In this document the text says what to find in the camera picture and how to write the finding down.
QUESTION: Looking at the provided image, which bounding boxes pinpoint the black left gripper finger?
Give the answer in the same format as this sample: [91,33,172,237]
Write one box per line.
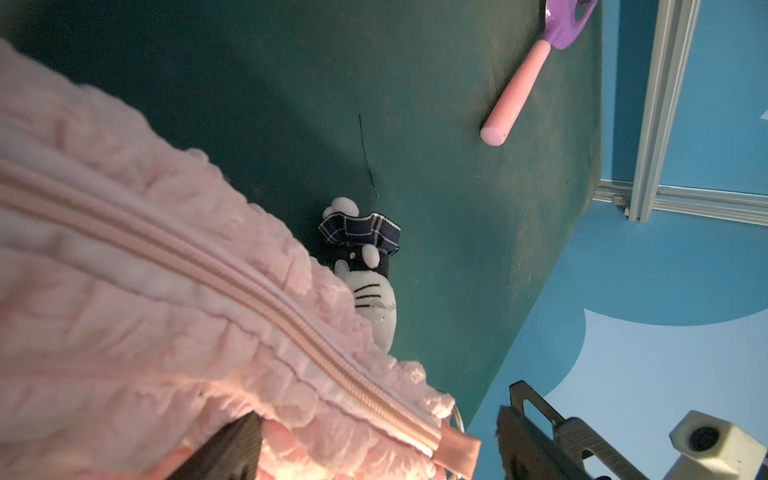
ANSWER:
[168,412,263,480]

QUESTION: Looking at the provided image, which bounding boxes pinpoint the purple pink toy rake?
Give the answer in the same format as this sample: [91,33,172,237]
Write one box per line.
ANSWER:
[480,0,598,147]

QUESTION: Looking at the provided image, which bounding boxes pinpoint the pink fluffy zipper bag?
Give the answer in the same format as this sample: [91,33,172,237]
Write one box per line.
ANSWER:
[1,43,481,479]

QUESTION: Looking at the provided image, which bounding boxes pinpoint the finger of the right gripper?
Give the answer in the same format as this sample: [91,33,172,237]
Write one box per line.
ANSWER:
[497,381,645,479]

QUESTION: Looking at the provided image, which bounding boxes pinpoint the aluminium frame rail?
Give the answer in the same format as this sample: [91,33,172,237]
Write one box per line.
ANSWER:
[594,1,767,227]

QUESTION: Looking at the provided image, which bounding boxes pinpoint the white plush cat keychain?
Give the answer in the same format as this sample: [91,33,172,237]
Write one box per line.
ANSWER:
[318,197,401,352]

